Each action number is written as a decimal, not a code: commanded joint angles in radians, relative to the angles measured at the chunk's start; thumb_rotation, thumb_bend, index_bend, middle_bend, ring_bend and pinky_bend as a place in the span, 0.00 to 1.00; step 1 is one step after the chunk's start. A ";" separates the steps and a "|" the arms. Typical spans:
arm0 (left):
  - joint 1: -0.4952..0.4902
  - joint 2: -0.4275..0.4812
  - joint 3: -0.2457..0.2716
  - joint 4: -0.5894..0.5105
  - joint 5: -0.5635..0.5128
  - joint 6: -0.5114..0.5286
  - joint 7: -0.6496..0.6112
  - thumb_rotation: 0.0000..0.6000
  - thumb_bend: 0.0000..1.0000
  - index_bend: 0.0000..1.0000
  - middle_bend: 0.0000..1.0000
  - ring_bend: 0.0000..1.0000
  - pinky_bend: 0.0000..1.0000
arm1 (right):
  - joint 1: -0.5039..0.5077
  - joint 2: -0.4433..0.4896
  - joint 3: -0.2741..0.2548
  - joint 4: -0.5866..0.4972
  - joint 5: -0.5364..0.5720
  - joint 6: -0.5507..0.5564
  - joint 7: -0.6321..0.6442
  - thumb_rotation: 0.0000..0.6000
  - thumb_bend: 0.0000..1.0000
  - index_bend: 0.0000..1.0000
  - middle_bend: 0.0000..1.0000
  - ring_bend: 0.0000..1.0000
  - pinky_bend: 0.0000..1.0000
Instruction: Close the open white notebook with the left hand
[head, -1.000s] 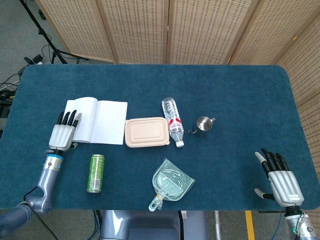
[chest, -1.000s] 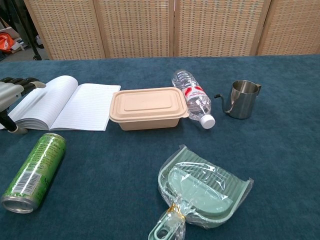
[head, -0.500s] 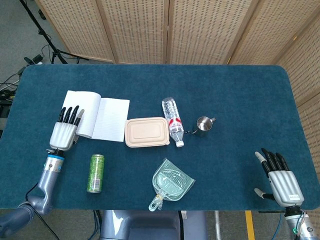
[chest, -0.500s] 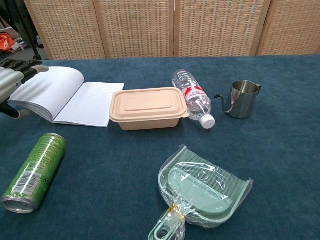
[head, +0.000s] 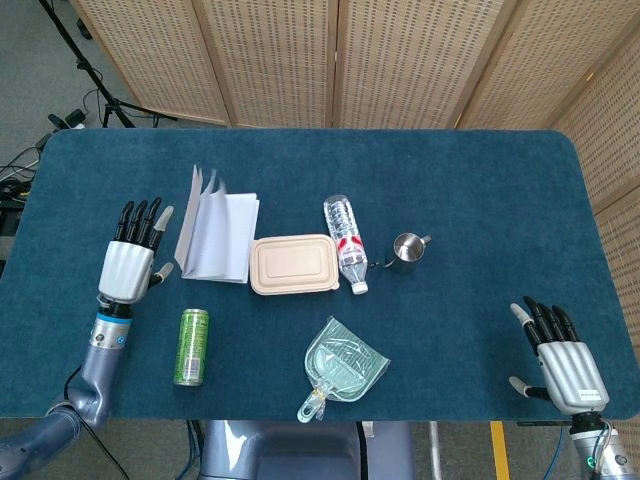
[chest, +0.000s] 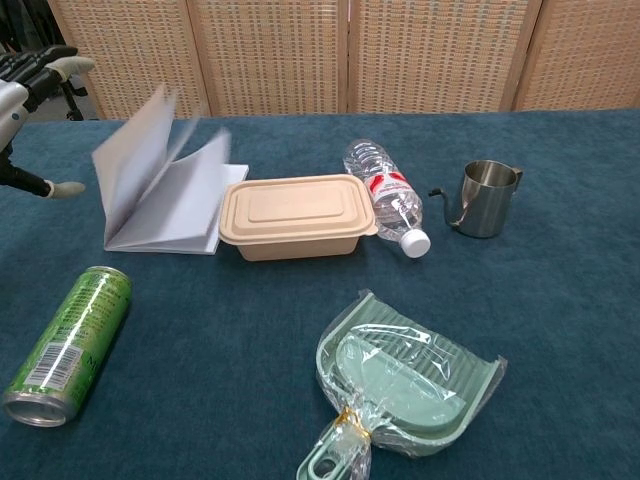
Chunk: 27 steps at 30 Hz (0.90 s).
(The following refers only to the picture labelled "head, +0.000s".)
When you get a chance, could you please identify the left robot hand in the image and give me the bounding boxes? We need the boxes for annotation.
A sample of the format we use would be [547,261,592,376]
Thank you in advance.
[97,197,175,305]

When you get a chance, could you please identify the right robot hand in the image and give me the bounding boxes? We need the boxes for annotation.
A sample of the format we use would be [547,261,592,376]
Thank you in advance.
[508,295,611,415]

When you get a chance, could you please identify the lined paper notebook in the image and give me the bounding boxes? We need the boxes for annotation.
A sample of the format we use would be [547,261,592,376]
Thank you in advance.
[173,163,261,285]

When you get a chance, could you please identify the green hand brush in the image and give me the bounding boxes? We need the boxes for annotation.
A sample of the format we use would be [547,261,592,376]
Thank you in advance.
[312,347,370,397]

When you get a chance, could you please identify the green drink can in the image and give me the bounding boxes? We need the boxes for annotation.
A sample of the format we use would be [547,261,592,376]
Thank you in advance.
[173,308,211,387]

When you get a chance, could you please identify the black power adapter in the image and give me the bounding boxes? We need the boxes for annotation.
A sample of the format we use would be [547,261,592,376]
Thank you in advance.
[48,109,87,131]

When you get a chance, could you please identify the white table leg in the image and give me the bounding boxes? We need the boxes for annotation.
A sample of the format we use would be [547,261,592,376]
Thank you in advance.
[428,421,444,480]

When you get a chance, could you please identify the black tripod stand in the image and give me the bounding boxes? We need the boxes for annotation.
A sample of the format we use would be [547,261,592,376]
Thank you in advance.
[37,0,162,129]

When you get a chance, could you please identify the beige lidded food container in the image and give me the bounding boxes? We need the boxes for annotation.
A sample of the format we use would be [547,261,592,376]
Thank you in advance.
[249,233,342,296]

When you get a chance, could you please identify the stainless steel spouted pitcher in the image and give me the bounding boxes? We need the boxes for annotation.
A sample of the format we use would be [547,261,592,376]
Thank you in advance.
[369,232,432,275]

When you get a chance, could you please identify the green plastic-wrapped dustpan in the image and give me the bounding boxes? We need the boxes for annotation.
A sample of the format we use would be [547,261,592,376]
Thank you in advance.
[296,315,391,425]

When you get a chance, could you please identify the blue tablecloth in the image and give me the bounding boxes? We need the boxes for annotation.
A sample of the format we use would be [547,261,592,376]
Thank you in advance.
[0,128,614,421]

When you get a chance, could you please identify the clear plastic water bottle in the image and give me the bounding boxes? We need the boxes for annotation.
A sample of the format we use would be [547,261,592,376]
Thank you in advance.
[323,194,370,295]

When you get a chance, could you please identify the blue-grey robot torso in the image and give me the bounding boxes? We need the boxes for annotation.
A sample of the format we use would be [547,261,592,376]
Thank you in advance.
[199,419,416,480]

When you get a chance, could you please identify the black floor cables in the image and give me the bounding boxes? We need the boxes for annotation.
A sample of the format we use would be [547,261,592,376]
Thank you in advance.
[0,132,54,201]

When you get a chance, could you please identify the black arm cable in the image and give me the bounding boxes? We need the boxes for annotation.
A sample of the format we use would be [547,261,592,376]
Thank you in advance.
[63,366,132,480]

